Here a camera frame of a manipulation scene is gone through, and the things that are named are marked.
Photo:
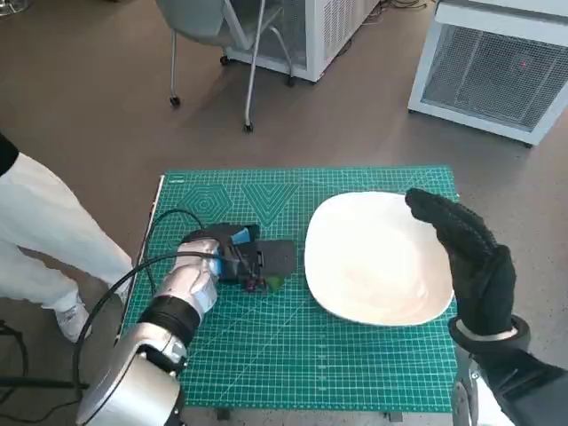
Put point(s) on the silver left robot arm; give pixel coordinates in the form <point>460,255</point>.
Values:
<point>133,368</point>

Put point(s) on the black left hand blue tape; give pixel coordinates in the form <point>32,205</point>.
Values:
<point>233,262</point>

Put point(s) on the green cutting mat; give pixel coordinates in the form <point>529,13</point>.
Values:
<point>288,355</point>

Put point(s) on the white mesh cabinet on casters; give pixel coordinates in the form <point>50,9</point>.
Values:
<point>319,35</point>

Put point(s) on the person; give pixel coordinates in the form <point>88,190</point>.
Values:
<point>44,231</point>

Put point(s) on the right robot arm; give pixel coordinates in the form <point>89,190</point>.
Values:
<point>523,381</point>

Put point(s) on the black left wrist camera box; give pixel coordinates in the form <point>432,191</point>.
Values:
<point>279,256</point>

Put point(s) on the grey chair metal legs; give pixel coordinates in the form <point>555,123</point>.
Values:
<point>191,22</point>

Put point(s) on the black floor stand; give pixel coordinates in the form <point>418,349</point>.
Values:
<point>44,381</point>

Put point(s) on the white mesh cabinet red light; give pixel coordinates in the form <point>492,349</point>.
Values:
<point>488,80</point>

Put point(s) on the black knitted gloved right hand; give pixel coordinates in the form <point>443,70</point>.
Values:
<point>479,275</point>

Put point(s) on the white plate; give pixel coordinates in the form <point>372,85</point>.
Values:
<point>373,257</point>

